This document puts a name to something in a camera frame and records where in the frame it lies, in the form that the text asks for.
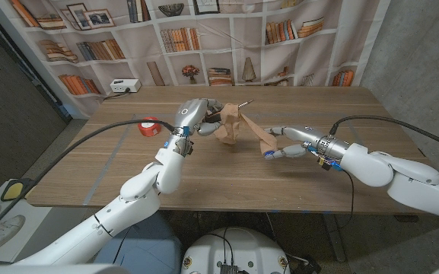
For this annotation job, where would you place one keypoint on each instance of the black floor adapter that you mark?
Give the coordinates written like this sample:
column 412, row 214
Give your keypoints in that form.
column 306, row 267

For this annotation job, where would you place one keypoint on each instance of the beige nylon stocking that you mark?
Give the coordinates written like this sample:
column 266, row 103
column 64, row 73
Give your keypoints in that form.
column 238, row 125

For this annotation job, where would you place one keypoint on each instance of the yellow black floor object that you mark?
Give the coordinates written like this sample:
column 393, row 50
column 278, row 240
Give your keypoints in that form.
column 13, row 189

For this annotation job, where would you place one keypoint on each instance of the red tape roll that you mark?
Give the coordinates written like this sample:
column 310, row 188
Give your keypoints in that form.
column 148, row 127

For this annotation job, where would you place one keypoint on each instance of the blue-grey base under table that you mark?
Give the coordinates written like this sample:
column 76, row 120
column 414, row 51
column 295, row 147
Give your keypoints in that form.
column 158, row 243

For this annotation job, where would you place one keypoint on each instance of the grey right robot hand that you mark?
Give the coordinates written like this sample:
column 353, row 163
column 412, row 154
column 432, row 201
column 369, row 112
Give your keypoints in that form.
column 310, row 139

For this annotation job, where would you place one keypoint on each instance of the grey table leg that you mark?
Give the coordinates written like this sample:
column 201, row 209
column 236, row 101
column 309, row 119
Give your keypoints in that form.
column 333, row 236

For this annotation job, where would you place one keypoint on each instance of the white power strip box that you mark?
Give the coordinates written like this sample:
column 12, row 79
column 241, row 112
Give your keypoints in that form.
column 125, row 85

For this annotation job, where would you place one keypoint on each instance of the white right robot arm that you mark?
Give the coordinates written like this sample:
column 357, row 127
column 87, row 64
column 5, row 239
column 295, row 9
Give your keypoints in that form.
column 401, row 175

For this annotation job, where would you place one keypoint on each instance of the black orange screwdriver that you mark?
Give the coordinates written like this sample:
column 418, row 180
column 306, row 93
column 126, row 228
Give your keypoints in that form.
column 243, row 103

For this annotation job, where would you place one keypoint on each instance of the person in grey trousers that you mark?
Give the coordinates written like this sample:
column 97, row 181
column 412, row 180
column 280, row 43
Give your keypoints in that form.
column 2, row 228

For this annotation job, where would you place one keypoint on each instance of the black table foot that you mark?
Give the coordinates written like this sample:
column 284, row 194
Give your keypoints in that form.
column 406, row 218

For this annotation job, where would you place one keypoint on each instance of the printed bookshelf backdrop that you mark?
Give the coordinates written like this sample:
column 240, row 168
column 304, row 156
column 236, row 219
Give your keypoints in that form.
column 219, row 49

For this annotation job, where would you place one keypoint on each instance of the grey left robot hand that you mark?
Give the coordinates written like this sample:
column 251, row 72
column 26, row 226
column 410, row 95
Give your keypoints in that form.
column 190, row 114

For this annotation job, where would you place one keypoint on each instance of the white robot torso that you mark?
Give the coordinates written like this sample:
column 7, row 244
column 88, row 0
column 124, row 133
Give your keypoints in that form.
column 242, row 247

